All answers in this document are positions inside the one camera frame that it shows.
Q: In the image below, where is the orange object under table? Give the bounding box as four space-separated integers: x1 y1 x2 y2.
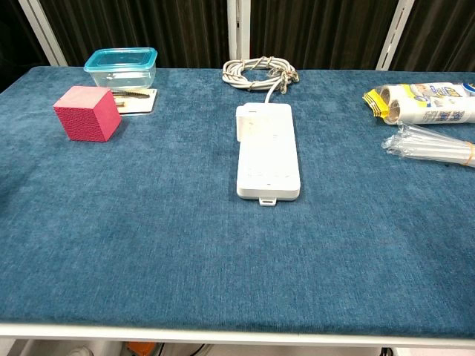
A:
125 341 156 356

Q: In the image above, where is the white power strip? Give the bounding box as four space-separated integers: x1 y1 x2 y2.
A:
235 102 302 206

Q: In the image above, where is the white upright frame post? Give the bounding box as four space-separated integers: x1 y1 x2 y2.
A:
226 0 252 62

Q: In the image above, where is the blue cloth table cover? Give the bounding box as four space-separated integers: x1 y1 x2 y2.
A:
0 65 475 332

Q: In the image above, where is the white coiled power cable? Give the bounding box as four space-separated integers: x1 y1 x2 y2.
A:
221 56 301 105

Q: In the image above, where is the pink cube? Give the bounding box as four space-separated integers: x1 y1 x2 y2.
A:
53 85 123 143

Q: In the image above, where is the yellow white snack bag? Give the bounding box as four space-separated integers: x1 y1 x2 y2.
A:
362 82 475 126

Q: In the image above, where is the bundle of wrapped clear straws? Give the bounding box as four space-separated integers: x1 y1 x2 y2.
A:
381 123 475 168

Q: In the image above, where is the clear container teal lid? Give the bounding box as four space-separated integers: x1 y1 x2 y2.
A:
83 47 159 90

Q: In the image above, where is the dark pleated curtain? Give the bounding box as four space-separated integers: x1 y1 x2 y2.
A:
0 0 475 72

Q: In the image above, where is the razor on yellow card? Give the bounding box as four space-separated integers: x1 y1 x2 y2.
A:
110 88 159 116

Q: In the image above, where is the white slanted frame post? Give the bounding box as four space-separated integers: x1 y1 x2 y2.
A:
375 0 416 71
18 0 68 67

